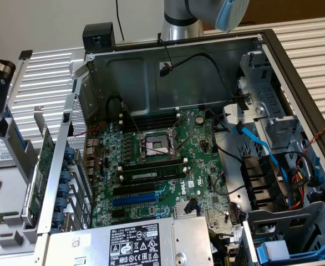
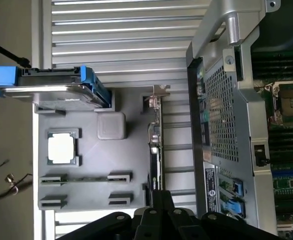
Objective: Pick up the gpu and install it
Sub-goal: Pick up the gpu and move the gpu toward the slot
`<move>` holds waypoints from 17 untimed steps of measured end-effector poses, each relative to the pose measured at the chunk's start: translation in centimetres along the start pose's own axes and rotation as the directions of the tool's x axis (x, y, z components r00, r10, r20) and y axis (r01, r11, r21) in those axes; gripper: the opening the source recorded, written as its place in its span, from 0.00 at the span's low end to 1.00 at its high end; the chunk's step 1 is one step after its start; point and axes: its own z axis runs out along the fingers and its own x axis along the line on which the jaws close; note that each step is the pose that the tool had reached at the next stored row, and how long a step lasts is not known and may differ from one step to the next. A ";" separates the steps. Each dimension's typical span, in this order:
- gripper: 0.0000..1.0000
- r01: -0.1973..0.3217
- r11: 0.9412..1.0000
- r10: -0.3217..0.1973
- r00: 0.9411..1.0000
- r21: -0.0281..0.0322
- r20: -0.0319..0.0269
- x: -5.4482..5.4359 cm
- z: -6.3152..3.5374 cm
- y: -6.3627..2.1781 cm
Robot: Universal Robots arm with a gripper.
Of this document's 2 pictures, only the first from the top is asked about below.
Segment CPU socket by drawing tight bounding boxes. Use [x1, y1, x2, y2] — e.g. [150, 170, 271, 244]
[134, 129, 181, 163]

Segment red black twisted wire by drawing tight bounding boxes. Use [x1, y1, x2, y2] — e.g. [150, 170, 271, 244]
[302, 126, 325, 156]

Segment silver chipset heat sink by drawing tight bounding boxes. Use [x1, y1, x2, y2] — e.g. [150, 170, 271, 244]
[175, 201, 201, 219]

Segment blue plastic disk bracket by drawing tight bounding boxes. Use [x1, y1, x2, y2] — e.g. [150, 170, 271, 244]
[255, 239, 325, 265]

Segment black expansion slot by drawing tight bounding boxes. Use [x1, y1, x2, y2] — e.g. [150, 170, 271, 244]
[113, 182, 157, 197]

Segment thin metal locking lever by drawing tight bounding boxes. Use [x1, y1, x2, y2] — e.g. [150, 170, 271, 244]
[121, 103, 141, 133]

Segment blue flat SATA wire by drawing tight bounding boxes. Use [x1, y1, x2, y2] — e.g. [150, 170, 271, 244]
[234, 120, 288, 183]

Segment grey metal disk cage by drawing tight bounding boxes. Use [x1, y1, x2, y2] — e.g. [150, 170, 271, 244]
[242, 201, 325, 266]

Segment black SATA wire with plug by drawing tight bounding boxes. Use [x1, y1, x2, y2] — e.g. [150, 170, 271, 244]
[159, 52, 240, 100]

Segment green Dell motherboard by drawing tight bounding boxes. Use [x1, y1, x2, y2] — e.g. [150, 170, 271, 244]
[86, 108, 245, 244]

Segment blue disk caddy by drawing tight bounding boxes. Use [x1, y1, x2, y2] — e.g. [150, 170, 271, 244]
[4, 106, 28, 152]

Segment open metal PC case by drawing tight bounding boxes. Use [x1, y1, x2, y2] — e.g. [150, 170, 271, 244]
[33, 27, 325, 266]

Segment silver metal disk bay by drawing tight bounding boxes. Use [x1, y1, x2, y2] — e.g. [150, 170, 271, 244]
[223, 51, 304, 150]

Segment RAM stick with white label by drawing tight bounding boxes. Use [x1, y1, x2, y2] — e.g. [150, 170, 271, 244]
[119, 165, 188, 181]

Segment black plastic box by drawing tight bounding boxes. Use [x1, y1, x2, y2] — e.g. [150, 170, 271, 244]
[82, 22, 116, 54]

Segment metal socket cover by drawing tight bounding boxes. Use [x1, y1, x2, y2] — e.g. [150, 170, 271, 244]
[170, 110, 192, 152]

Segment grey parts rack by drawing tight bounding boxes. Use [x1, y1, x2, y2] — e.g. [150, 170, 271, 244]
[0, 109, 55, 257]

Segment coloured power wire bundle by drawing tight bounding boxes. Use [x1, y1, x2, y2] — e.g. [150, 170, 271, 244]
[287, 166, 309, 210]

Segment black plastic fan shroud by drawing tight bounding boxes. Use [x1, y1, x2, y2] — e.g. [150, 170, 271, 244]
[241, 155, 290, 213]

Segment silver power supply unit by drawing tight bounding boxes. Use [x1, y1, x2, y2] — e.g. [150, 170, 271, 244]
[42, 216, 216, 266]

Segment thin black hanging cable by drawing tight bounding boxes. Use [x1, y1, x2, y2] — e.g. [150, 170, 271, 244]
[115, 0, 125, 42]

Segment green graphics card black shroud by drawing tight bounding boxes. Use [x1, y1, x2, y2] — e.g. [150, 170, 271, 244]
[21, 106, 57, 226]

